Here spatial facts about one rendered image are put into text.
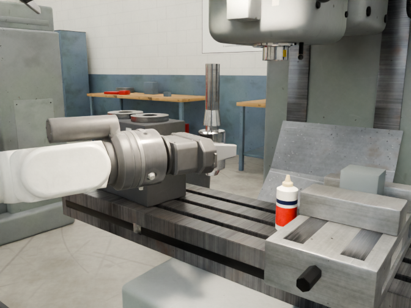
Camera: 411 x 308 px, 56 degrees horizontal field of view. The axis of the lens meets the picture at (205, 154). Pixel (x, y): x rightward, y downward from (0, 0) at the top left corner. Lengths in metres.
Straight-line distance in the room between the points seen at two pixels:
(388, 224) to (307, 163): 0.49
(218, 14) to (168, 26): 6.00
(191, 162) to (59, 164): 0.20
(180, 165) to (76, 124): 0.16
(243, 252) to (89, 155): 0.34
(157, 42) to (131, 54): 0.69
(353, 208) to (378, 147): 0.44
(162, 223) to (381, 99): 0.61
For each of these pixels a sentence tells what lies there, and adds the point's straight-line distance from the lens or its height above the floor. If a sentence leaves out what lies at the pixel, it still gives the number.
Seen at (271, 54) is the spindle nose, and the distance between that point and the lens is 0.72.
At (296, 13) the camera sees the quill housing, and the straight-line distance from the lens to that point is 0.63.
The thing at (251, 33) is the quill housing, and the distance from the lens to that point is 0.67.
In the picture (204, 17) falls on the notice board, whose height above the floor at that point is 2.06.
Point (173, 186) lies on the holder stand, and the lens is 0.91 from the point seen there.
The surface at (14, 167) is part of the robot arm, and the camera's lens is 0.51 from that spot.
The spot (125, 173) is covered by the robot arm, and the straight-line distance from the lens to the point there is 0.55.
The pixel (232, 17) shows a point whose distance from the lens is 0.64.
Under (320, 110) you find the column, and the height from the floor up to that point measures 1.16.
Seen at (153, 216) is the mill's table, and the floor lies 0.96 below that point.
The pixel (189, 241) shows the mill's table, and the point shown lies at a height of 0.93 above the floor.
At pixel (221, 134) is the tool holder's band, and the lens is 0.64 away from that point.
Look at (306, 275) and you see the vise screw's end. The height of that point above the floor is 1.01.
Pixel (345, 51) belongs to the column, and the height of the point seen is 1.31.
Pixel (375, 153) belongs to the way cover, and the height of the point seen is 1.06.
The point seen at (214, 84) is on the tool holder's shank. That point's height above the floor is 1.24.
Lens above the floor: 1.26
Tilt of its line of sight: 12 degrees down
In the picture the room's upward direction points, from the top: straight up
